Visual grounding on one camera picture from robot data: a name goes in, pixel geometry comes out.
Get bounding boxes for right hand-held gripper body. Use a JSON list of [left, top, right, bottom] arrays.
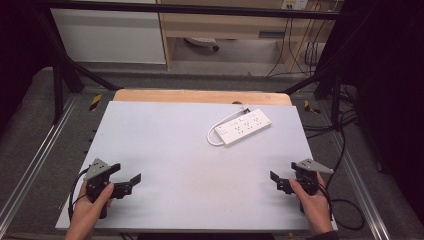
[[290, 158, 335, 214]]

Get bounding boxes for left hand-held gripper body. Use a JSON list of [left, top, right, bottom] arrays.
[[83, 158, 116, 220]]

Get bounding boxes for white power strip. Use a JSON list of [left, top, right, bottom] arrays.
[[213, 107, 273, 147]]

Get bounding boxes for white power strip cable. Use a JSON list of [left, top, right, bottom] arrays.
[[206, 104, 251, 148]]

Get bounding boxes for person's left hand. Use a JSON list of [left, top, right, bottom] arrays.
[[64, 182, 115, 240]]

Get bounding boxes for person's right hand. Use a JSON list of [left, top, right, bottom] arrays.
[[288, 172, 335, 236]]

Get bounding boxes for yellow black tape marker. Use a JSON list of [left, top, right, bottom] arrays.
[[88, 93, 103, 112], [303, 99, 322, 115]]

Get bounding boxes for wooden table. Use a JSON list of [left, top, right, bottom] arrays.
[[112, 88, 293, 107]]

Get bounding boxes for grey object with black wheel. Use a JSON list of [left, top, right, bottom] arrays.
[[184, 36, 221, 52]]

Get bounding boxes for wooden shelf unit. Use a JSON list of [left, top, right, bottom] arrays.
[[156, 0, 338, 73]]

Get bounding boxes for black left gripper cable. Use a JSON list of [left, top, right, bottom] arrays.
[[67, 167, 90, 222]]

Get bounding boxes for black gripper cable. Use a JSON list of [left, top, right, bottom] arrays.
[[67, 167, 90, 222], [319, 128, 366, 232]]

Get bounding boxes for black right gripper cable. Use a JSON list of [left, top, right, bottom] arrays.
[[319, 128, 366, 232]]

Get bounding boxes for aluminium floor rail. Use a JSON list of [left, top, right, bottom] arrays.
[[0, 94, 81, 228], [328, 128, 391, 240]]

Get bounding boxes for black floor cables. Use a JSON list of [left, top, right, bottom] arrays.
[[301, 84, 359, 139]]

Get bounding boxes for black metal frame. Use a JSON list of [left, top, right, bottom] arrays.
[[31, 0, 354, 125]]

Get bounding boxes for bundle of black hanging cables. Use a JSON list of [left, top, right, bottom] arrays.
[[265, 9, 329, 78]]

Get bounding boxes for white wall socket strip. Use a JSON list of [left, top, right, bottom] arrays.
[[280, 0, 310, 11]]

